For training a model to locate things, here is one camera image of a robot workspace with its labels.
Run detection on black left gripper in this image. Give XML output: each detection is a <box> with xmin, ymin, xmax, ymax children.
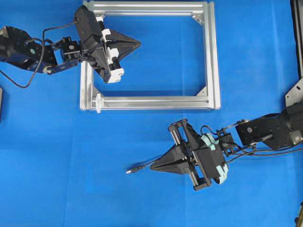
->
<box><xmin>81</xmin><ymin>18</ymin><xmax>141</xmax><ymax>83</ymax></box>

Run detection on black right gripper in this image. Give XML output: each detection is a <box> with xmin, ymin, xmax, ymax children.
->
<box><xmin>150</xmin><ymin>118</ymin><xmax>212</xmax><ymax>191</ymax></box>

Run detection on black USB wire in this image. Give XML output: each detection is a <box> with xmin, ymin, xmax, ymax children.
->
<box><xmin>125</xmin><ymin>161</ymin><xmax>159</xmax><ymax>175</ymax></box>

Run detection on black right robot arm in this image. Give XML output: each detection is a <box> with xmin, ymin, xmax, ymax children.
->
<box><xmin>150</xmin><ymin>103</ymin><xmax>303</xmax><ymax>191</ymax></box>

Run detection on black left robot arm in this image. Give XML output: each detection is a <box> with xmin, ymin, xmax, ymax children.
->
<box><xmin>0</xmin><ymin>17</ymin><xmax>141</xmax><ymax>83</ymax></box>

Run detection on black metal stand right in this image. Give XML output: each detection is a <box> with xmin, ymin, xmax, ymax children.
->
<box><xmin>285</xmin><ymin>0</ymin><xmax>303</xmax><ymax>107</ymax></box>

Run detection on dark object left edge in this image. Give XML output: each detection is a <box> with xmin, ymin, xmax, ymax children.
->
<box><xmin>0</xmin><ymin>87</ymin><xmax>3</xmax><ymax>120</ymax></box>

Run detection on yellow black object corner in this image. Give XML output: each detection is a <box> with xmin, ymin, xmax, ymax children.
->
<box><xmin>294</xmin><ymin>202</ymin><xmax>303</xmax><ymax>227</ymax></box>

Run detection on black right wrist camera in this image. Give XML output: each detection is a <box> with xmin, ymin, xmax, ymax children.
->
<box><xmin>194</xmin><ymin>133</ymin><xmax>229</xmax><ymax>184</ymax></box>

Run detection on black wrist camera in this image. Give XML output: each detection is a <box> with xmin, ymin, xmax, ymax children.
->
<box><xmin>74</xmin><ymin>5</ymin><xmax>102</xmax><ymax>52</ymax></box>
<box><xmin>194</xmin><ymin>133</ymin><xmax>229</xmax><ymax>184</ymax></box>

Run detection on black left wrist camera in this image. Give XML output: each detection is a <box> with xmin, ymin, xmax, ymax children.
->
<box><xmin>74</xmin><ymin>5</ymin><xmax>102</xmax><ymax>52</ymax></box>

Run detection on white string loop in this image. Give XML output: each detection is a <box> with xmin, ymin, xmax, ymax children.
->
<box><xmin>95</xmin><ymin>93</ymin><xmax>105</xmax><ymax>114</ymax></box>

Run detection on aluminium extrusion frame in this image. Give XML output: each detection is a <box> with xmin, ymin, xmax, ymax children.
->
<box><xmin>80</xmin><ymin>0</ymin><xmax>221</xmax><ymax>113</ymax></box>

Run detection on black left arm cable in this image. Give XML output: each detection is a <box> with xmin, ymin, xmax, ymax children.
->
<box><xmin>0</xmin><ymin>21</ymin><xmax>79</xmax><ymax>89</ymax></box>

